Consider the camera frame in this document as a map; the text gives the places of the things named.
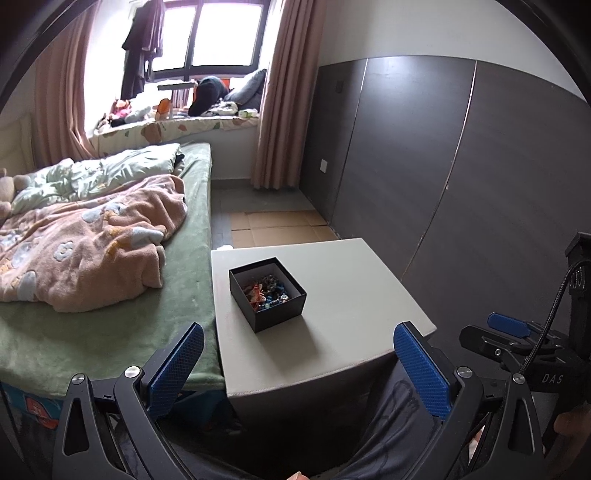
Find pink plush toy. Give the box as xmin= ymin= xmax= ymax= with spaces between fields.
xmin=110 ymin=99 xmax=136 ymax=121

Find flattened cardboard sheets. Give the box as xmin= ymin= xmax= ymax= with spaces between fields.
xmin=230 ymin=210 xmax=340 ymax=251

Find window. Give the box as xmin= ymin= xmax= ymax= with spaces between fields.
xmin=148 ymin=0 xmax=269 ymax=80

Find green mattress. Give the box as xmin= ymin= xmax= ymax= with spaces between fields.
xmin=0 ymin=142 xmax=228 ymax=398

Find black cardboard box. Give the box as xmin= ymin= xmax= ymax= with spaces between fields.
xmin=229 ymin=258 xmax=308 ymax=334

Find person's right hand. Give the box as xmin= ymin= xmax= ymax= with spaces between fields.
xmin=554 ymin=405 xmax=591 ymax=443

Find leaf print window seat cushion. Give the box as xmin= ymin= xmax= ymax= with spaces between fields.
xmin=88 ymin=113 xmax=260 ymax=156

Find black braided cable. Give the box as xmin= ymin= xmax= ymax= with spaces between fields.
xmin=519 ymin=258 xmax=591 ymax=377

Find hanging dark clothes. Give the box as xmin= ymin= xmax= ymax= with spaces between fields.
xmin=121 ymin=0 xmax=165 ymax=100

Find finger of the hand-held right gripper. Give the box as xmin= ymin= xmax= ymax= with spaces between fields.
xmin=459 ymin=325 xmax=542 ymax=368
xmin=488 ymin=312 xmax=562 ymax=345

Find pink floral blanket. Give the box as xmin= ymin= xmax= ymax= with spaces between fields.
xmin=0 ymin=174 xmax=189 ymax=315

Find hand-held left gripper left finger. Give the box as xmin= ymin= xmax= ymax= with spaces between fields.
xmin=52 ymin=322 xmax=205 ymax=480

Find small folding table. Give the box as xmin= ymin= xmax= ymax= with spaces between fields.
xmin=157 ymin=82 xmax=200 ymax=120

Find white low table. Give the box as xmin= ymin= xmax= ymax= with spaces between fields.
xmin=211 ymin=237 xmax=438 ymax=416

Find grey pillow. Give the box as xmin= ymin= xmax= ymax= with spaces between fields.
xmin=225 ymin=68 xmax=269 ymax=108

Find cream padded headboard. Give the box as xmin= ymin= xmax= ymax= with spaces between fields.
xmin=0 ymin=113 xmax=36 ymax=174

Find beige plush toy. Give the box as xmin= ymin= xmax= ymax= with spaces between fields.
xmin=0 ymin=168 xmax=25 ymax=219

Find black bag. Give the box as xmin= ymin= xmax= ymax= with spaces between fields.
xmin=188 ymin=76 xmax=230 ymax=117

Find light green quilt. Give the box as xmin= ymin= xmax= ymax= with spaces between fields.
xmin=11 ymin=143 xmax=184 ymax=216

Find pink curtain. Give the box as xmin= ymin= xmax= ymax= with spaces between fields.
xmin=250 ymin=0 xmax=325 ymax=191
xmin=34 ymin=0 xmax=96 ymax=163

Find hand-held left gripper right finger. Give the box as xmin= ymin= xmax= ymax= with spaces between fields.
xmin=393 ymin=321 xmax=548 ymax=480

